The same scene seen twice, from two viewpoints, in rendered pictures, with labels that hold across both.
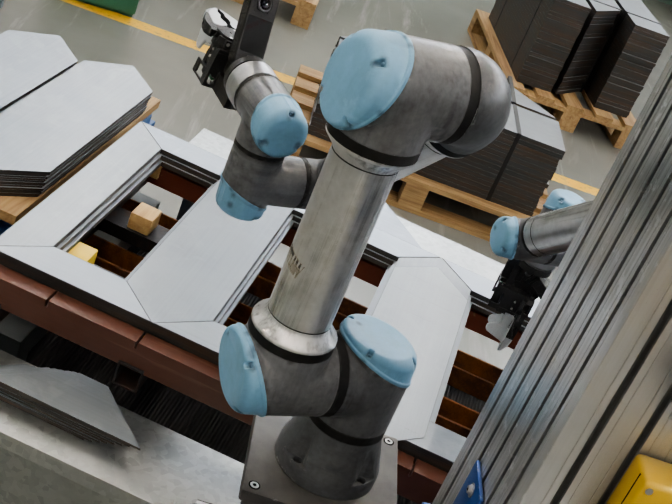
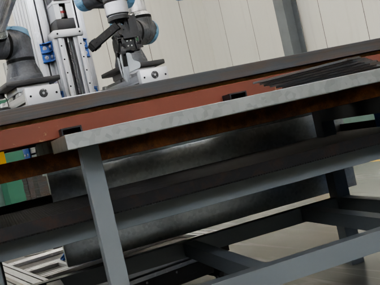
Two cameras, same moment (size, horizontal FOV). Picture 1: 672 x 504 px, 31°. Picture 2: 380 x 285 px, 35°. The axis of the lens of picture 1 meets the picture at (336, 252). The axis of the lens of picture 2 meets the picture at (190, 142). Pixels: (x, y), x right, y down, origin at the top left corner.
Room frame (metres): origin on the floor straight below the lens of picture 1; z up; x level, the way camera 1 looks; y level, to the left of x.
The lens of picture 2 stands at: (3.98, -0.97, 0.71)
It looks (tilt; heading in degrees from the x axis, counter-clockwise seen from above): 1 degrees down; 158
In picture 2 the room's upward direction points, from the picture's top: 13 degrees counter-clockwise
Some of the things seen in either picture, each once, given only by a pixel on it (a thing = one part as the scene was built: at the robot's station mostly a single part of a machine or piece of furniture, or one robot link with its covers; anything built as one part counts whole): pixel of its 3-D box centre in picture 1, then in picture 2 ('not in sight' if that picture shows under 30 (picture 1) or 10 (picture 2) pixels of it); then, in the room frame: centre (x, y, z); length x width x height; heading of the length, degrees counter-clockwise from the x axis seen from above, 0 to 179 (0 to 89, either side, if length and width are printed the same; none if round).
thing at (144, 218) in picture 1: (144, 219); not in sight; (2.26, 0.41, 0.79); 0.06 x 0.05 x 0.04; 177
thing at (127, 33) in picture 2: (520, 285); (124, 34); (2.16, -0.36, 1.05); 0.09 x 0.08 x 0.12; 87
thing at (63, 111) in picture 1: (24, 104); not in sight; (2.48, 0.79, 0.82); 0.80 x 0.40 x 0.06; 177
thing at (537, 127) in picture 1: (428, 125); not in sight; (4.95, -0.16, 0.23); 1.20 x 0.80 x 0.47; 97
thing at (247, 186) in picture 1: (259, 178); not in sight; (1.55, 0.14, 1.34); 0.11 x 0.08 x 0.11; 124
